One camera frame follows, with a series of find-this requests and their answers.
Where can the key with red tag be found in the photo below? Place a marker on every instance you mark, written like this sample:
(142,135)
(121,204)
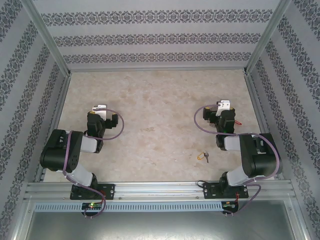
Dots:
(238,122)

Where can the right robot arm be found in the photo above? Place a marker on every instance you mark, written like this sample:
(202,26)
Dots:
(262,155)

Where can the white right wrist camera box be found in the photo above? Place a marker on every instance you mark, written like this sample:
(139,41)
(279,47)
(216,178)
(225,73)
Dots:
(223,105)

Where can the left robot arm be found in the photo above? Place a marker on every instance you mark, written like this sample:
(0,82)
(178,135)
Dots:
(61,150)

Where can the key with yellow tag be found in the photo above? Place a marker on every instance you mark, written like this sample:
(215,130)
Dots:
(199,157)

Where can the grey metal tray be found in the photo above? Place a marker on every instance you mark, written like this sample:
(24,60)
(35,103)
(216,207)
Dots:
(160,227)

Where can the aluminium right frame post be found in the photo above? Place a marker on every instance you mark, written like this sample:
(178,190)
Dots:
(267,37)

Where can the aluminium rear frame beam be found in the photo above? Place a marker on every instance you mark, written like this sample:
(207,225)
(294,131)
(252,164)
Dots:
(160,68)

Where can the aluminium left frame post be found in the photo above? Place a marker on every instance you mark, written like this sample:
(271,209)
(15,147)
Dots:
(47,37)

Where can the right circuit board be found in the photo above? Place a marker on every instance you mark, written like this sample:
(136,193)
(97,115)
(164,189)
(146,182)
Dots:
(228,205)

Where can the aluminium right side rail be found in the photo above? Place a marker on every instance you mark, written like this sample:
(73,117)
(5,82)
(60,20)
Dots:
(257,105)

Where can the aluminium left side rail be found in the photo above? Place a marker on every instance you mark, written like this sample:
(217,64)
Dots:
(60,107)

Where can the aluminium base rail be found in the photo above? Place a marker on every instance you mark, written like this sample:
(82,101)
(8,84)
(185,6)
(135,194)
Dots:
(160,190)

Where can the aluminium frame post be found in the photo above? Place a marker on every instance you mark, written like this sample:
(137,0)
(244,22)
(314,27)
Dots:
(267,37)
(47,37)

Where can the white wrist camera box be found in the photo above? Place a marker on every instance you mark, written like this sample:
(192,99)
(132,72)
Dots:
(100,110)
(223,105)

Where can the circuit board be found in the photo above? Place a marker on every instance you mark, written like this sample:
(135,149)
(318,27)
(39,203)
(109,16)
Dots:
(92,205)
(228,205)

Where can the left circuit board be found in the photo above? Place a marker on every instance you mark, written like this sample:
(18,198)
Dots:
(92,205)

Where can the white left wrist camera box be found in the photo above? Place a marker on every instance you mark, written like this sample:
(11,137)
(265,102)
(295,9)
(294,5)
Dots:
(100,110)

